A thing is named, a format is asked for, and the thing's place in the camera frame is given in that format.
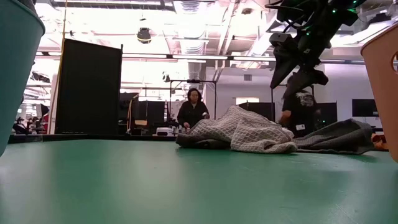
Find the teal plastic basket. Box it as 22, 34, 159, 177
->
0, 0, 47, 156

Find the orange towel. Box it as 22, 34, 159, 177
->
371, 133, 389, 152

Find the black partition panel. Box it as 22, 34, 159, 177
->
54, 38, 124, 135

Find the light grey waffle towel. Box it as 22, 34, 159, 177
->
188, 105, 299, 155

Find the black ceiling dome camera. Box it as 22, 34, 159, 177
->
136, 27, 152, 44

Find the silver ventilation duct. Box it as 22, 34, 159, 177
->
172, 0, 208, 103

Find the black aluminium table frame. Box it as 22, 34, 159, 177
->
7, 133, 178, 143

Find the person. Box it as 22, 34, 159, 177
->
176, 88, 211, 130
277, 88, 322, 139

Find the green table mat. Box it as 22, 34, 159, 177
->
0, 139, 398, 224

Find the black metal stand frame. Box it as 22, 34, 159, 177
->
169, 78, 218, 125

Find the black wall monitor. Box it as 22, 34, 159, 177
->
351, 98, 379, 118

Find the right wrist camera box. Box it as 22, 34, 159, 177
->
269, 32, 296, 49

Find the dark grey towel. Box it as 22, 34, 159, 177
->
175, 118, 376, 156

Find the black booth screen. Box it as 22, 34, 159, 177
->
119, 92, 166, 135

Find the white box device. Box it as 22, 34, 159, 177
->
156, 126, 174, 137

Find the black divider screen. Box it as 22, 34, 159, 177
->
315, 101, 338, 128
238, 101, 276, 122

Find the long ceiling light rail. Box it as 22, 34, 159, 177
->
121, 53, 365, 65

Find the orange plastic basket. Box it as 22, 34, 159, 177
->
360, 23, 398, 163

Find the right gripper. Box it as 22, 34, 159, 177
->
269, 0, 343, 99

